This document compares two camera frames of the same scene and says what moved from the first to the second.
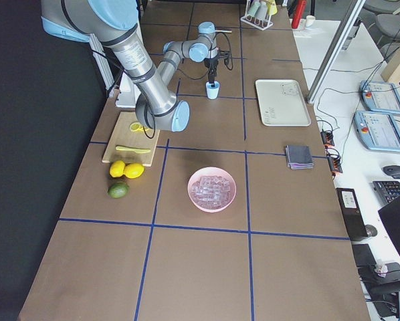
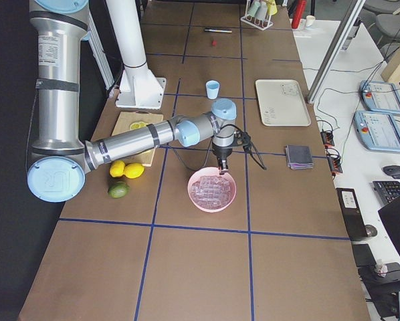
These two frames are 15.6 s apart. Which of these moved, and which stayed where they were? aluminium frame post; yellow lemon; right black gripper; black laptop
Moved: right black gripper
Stayed: yellow lemon; black laptop; aluminium frame post
